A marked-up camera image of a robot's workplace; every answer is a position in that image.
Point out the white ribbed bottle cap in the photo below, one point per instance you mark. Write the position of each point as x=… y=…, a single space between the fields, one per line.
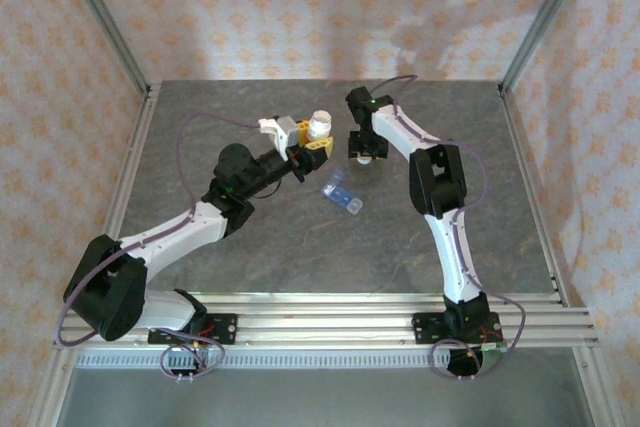
x=364 y=161

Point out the white pill bottle orange label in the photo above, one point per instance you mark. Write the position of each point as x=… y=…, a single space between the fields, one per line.
x=320 y=124

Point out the blue pill organizer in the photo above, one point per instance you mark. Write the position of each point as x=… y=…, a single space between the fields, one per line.
x=342 y=197

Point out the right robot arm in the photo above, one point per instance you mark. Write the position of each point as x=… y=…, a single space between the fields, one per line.
x=450 y=257

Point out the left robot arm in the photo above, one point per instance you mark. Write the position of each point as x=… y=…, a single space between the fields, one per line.
x=170 y=237

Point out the small green circuit board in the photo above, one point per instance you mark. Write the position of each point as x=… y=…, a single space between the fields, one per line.
x=495 y=348

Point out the aluminium side rail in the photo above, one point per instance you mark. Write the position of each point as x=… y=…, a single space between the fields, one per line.
x=141 y=122
x=512 y=122

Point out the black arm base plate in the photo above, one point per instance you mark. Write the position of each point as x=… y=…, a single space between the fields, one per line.
x=422 y=329
x=227 y=329

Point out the aluminium mounting rail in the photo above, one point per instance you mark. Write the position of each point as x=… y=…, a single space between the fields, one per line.
x=325 y=327

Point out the aluminium upright post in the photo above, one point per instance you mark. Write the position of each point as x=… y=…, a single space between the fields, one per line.
x=104 y=17
x=543 y=17

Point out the aluminium frame rail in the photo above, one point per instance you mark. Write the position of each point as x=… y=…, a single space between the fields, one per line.
x=595 y=387
x=52 y=387

